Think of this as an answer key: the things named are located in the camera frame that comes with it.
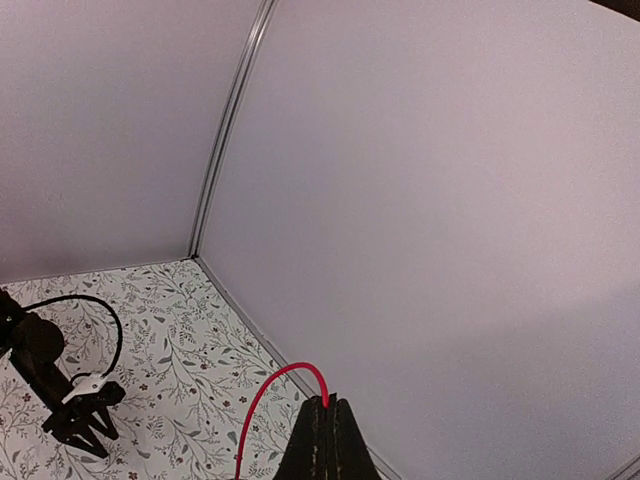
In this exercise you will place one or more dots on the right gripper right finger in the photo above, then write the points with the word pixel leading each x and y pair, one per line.
pixel 346 454

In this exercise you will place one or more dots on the left aluminium frame post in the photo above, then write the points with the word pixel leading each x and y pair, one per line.
pixel 228 117

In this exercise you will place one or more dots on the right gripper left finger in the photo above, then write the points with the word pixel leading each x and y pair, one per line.
pixel 305 455

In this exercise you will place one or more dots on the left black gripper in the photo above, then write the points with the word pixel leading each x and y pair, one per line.
pixel 33 345

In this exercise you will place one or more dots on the floral table mat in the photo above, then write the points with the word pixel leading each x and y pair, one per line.
pixel 191 371

